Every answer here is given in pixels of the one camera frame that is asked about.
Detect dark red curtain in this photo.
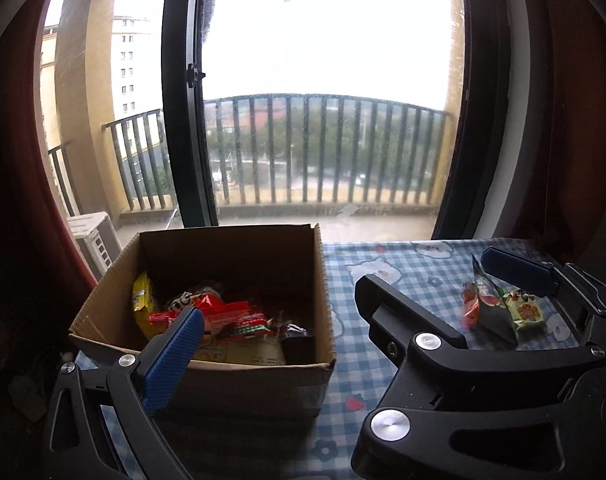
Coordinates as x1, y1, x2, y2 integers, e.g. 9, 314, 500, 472
503, 0, 606, 266
0, 0, 100, 311

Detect small yellow-green cartoon packet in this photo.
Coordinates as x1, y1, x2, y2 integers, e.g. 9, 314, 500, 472
503, 291, 549, 334

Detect clear packet brown-red snack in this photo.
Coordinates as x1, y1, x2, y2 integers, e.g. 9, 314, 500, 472
278, 312, 317, 364

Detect balcony railing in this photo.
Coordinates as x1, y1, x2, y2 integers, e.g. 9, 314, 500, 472
48, 92, 456, 211

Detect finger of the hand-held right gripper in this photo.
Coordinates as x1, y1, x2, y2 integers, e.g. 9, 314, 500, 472
350, 274, 606, 480
480, 247, 560, 297

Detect white air conditioner unit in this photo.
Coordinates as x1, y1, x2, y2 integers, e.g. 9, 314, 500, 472
68, 212, 123, 276

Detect red white snack bag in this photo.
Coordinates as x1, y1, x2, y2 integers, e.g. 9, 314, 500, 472
165, 282, 229, 313

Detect blue checked printed tablecloth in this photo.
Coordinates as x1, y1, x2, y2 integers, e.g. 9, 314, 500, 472
75, 237, 606, 480

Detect tall red snack sachet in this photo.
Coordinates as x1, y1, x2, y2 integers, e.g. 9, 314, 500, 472
218, 305, 277, 341

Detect black window frame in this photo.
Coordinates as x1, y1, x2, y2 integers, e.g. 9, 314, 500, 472
161, 0, 509, 241

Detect dark grey hanging cloth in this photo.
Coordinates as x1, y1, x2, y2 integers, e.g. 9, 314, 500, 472
200, 0, 219, 42

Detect clear packet orange snacks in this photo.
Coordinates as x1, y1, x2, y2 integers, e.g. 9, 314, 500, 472
462, 281, 482, 329

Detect apartment building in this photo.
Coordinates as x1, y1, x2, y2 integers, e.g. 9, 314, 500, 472
40, 16, 164, 117

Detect plain red snack packet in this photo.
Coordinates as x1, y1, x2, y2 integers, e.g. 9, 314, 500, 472
149, 300, 219, 333

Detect brown cardboard box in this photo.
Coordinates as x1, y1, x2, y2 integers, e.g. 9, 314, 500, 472
69, 223, 337, 421

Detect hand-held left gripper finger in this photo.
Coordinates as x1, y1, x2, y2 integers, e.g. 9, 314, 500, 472
42, 306, 205, 480

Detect green snack bag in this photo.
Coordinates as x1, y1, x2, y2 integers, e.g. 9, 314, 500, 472
470, 254, 519, 346

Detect pale yellow snack packet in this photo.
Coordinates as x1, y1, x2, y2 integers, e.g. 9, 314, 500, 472
190, 335, 287, 367

